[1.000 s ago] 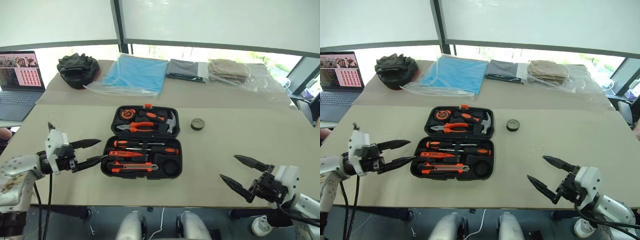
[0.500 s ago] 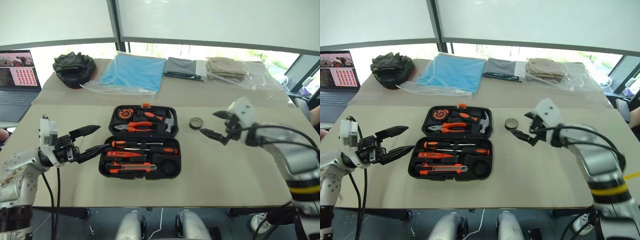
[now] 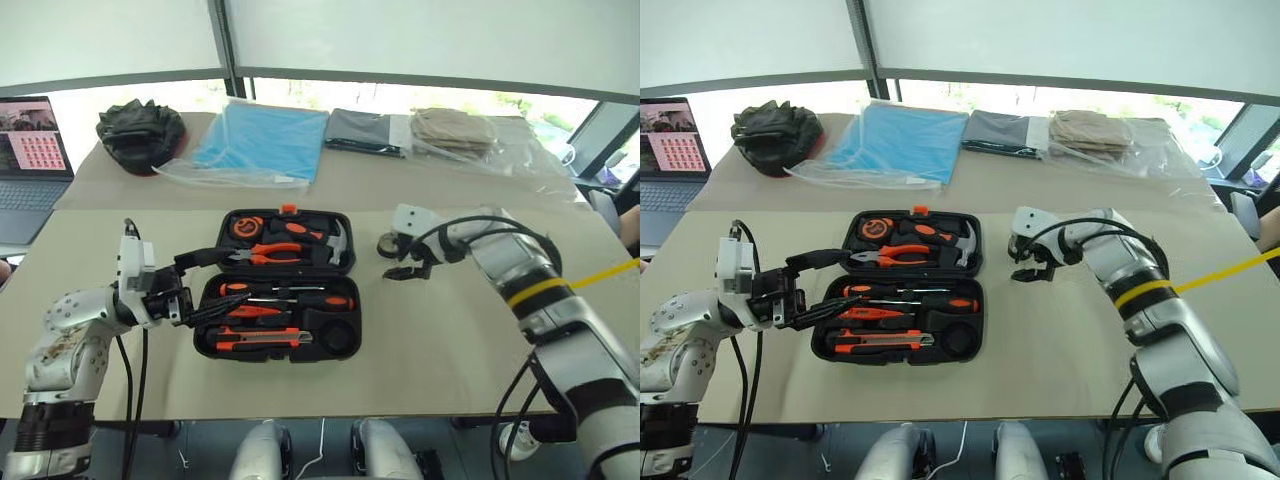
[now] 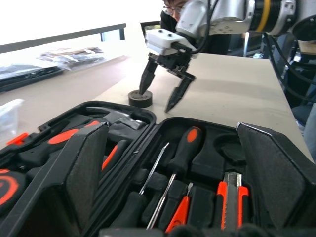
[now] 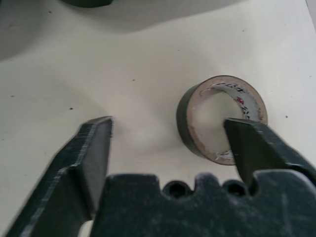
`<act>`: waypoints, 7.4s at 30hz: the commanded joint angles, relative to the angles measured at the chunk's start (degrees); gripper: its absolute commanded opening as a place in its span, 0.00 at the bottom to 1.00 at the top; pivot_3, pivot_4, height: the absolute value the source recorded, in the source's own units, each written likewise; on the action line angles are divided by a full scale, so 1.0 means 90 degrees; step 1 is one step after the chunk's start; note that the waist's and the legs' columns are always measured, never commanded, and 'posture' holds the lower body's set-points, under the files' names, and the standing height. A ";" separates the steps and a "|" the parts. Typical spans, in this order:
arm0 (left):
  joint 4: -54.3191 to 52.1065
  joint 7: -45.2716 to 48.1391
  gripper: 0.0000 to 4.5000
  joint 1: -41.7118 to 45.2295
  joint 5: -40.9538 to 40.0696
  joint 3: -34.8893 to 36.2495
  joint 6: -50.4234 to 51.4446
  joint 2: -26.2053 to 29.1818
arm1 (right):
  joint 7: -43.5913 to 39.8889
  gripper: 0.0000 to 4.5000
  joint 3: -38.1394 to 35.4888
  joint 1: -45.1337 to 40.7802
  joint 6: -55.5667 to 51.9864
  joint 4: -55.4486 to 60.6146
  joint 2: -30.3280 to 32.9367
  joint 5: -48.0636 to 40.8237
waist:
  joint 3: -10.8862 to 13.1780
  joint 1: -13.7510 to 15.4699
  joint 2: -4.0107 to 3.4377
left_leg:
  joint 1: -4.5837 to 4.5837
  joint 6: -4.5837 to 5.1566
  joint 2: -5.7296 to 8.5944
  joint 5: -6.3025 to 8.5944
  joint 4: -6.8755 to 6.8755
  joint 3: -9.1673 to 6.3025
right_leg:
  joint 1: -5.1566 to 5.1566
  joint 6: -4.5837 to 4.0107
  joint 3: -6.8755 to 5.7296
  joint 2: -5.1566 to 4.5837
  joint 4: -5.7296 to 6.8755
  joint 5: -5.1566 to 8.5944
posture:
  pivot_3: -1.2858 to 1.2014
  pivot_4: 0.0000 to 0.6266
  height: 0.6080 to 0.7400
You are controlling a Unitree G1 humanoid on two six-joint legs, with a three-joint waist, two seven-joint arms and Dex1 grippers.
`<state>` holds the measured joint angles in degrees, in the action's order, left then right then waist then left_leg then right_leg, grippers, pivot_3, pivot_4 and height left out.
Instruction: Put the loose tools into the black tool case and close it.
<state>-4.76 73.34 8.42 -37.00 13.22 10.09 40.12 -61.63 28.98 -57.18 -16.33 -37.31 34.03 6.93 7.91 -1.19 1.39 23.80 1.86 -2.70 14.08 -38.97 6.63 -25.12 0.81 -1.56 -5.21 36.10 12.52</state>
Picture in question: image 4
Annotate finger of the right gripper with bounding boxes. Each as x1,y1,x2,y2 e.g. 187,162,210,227
139,60,158,96
164,73,196,114

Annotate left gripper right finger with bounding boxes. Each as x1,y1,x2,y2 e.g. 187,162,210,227
236,121,316,224

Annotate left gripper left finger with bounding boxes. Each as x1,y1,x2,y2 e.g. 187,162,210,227
0,121,110,237

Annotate black electrical tape roll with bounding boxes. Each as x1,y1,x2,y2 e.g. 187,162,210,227
128,89,154,109

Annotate black orange utility knife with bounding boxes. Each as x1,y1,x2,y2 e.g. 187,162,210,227
215,171,250,231

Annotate black orange handled screwdriver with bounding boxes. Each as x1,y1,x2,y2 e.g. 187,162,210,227
111,142,171,229
146,125,203,230

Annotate small orange tester pen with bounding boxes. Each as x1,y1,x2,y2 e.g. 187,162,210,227
164,182,195,234

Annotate black tool case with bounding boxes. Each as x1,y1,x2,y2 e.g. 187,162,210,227
0,100,311,237

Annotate black orange tape measure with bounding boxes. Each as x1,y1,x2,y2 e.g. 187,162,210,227
0,168,27,219

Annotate person in black shirt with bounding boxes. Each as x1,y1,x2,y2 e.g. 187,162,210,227
159,0,233,54

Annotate beige cloths in plastic bag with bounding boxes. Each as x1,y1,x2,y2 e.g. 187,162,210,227
36,46,107,73

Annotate blue cloth in plastic bag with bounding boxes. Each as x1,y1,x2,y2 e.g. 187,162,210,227
0,98,25,143

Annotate dark grey cloth in bag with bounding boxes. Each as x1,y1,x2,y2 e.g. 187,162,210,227
0,63,65,94

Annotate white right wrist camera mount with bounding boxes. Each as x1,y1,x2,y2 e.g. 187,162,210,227
145,29,186,56

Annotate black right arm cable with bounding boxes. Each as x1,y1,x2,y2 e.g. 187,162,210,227
191,0,221,55

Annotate claw hammer black orange handle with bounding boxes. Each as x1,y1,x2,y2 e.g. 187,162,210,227
18,108,148,171

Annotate orange handled pliers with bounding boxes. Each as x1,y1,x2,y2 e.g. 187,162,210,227
100,139,130,173

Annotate dark window frame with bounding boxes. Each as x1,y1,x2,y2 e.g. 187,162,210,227
0,23,127,54

